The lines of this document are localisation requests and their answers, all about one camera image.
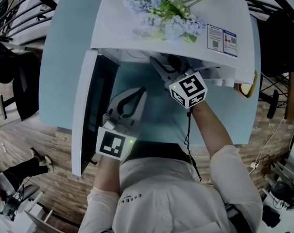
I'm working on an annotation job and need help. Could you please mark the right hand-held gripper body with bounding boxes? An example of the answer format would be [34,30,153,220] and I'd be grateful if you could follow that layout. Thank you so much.
[163,67,208,110]

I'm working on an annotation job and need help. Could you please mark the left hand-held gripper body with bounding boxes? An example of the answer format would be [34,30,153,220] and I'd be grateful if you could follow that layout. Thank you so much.
[95,113,138,162]

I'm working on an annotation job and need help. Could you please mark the white microwave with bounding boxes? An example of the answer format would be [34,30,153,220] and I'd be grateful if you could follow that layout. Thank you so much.
[71,0,257,177]

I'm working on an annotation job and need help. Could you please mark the person's left forearm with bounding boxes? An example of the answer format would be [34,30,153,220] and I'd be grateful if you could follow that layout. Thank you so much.
[94,151,121,195]

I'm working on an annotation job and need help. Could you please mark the person's right forearm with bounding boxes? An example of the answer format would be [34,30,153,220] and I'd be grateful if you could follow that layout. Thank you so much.
[190,100,234,160]

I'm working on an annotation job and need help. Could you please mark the pale blue artificial flowers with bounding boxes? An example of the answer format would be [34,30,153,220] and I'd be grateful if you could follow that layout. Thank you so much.
[123,0,225,44]

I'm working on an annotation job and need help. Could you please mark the pale yellow block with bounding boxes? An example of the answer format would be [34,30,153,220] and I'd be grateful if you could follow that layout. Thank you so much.
[241,83,252,96]

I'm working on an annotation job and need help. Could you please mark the yellow dish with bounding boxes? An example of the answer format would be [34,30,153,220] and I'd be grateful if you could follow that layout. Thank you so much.
[237,69,259,99]

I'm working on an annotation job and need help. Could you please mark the person's white shirt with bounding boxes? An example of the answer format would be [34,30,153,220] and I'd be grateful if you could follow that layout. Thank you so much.
[78,139,264,233]

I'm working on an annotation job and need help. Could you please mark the black mesh office chair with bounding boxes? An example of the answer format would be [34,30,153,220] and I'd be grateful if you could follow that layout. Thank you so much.
[0,38,42,121]

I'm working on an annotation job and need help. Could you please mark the black round device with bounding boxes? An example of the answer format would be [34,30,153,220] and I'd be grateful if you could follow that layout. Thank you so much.
[270,180,294,209]

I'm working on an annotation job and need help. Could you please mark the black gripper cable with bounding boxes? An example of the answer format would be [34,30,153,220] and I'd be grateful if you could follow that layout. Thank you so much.
[184,107,203,183]

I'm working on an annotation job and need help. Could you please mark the white floor cable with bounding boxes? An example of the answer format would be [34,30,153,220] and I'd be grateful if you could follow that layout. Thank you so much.
[248,117,286,175]

